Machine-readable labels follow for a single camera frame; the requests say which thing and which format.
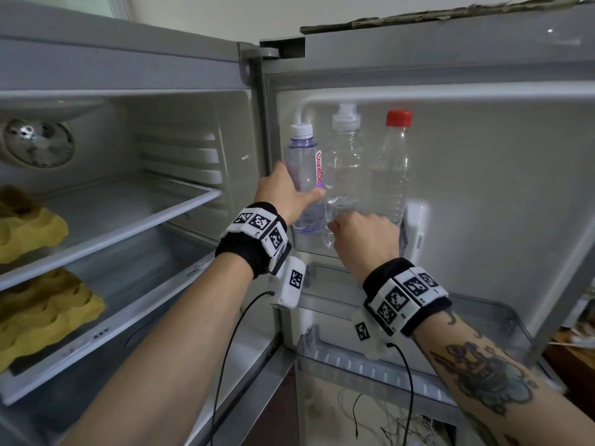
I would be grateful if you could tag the person's left hand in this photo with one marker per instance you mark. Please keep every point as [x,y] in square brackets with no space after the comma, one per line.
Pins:
[279,192]

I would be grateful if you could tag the person's right hand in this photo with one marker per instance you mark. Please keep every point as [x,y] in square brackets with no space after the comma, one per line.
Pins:
[367,239]

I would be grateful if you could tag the person's right fingers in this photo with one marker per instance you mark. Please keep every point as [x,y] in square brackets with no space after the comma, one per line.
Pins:
[341,221]

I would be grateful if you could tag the person's left thumb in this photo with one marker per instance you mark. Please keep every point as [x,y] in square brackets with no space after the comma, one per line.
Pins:
[311,195]

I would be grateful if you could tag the purple tinted plastic bottle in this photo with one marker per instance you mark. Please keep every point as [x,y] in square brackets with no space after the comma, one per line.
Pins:
[304,157]

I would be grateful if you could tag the clear bottle with white cap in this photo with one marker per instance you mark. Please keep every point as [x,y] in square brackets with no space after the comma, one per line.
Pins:
[345,157]

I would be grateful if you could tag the person's left forearm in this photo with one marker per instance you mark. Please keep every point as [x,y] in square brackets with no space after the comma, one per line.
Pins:
[176,357]

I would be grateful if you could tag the person's right forearm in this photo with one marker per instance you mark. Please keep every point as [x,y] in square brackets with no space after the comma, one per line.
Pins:
[492,385]

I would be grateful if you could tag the clear bottle with red cap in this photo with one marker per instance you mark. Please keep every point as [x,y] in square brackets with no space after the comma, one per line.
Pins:
[393,171]

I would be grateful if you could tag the clear door shelf bin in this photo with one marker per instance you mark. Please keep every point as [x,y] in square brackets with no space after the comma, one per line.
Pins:
[413,227]
[469,320]

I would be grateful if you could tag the black wristband with marker tiles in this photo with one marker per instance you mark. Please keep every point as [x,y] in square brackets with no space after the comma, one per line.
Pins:
[409,292]
[241,248]

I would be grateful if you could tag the grey door hinge cover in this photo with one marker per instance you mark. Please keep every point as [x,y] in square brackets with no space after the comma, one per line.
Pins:
[281,47]

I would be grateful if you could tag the grey refrigerator door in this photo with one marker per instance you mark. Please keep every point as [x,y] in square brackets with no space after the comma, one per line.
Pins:
[488,148]

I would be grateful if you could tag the glass refrigerator shelf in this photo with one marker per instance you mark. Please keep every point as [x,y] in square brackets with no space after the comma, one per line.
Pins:
[139,292]
[116,213]

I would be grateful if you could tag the grey refrigerator body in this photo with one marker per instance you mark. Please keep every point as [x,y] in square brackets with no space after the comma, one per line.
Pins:
[93,60]

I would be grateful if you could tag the brown wooden furniture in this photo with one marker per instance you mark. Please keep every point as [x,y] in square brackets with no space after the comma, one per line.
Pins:
[574,366]

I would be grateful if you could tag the round refrigerator thermostat dial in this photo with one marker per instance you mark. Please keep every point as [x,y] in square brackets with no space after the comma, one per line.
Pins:
[39,143]

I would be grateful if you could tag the yellow egg tray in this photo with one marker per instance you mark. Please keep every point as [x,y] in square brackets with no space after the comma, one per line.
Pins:
[28,227]
[42,315]

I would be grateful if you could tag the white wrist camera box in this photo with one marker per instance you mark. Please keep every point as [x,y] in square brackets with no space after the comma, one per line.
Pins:
[290,285]
[369,336]

